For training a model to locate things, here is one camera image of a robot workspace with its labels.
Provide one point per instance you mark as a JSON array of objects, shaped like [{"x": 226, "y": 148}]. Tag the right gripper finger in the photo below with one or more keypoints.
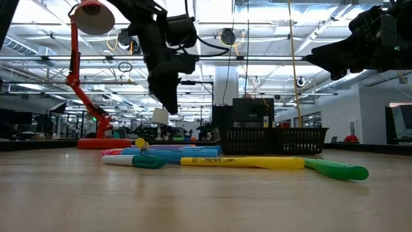
[
  {"x": 331, "y": 56},
  {"x": 338, "y": 74}
]

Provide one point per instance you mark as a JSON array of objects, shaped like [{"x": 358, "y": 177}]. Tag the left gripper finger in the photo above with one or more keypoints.
[
  {"x": 157, "y": 88},
  {"x": 172, "y": 98}
]

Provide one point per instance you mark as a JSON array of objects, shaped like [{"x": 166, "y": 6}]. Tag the purple highlighter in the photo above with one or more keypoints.
[{"x": 161, "y": 146}]

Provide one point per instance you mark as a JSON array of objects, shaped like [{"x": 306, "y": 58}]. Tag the yellow slim highlighter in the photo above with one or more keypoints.
[
  {"x": 225, "y": 161},
  {"x": 141, "y": 143}
]

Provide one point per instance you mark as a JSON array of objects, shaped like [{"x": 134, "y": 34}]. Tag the blue Sharpie highlighter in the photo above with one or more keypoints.
[
  {"x": 206, "y": 149},
  {"x": 180, "y": 155}
]

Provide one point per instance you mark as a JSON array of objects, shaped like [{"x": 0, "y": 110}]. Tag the white marker green cap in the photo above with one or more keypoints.
[{"x": 135, "y": 161}]

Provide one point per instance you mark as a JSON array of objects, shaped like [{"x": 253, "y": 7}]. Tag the white marker pink cap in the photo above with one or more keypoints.
[{"x": 111, "y": 152}]

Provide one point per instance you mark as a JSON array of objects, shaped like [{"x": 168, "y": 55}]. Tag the green slim highlighter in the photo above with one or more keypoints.
[{"x": 338, "y": 169}]

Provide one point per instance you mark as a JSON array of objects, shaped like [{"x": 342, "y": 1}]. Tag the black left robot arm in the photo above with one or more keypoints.
[{"x": 135, "y": 13}]

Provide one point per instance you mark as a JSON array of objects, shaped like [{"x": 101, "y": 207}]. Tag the white table lamp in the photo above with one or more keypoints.
[{"x": 160, "y": 116}]

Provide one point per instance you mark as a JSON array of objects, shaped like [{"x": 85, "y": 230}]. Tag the red object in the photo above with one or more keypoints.
[{"x": 351, "y": 138}]

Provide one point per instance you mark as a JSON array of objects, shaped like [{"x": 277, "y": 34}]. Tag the black mesh plastic basket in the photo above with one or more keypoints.
[
  {"x": 299, "y": 140},
  {"x": 244, "y": 140}
]

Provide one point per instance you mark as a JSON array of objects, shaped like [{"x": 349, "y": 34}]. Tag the red desk lamp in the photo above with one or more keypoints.
[{"x": 103, "y": 143}]

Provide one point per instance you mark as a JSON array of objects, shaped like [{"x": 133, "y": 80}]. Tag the black equipment box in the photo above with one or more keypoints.
[{"x": 251, "y": 111}]

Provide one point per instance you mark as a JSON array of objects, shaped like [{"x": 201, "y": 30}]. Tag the black gantry frame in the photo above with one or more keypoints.
[{"x": 188, "y": 82}]

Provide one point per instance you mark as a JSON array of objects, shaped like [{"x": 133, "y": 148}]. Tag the grey ceiling duct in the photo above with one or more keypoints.
[{"x": 370, "y": 75}]

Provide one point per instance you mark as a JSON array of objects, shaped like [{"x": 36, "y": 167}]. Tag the black metal table frame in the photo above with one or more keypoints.
[{"x": 32, "y": 145}]

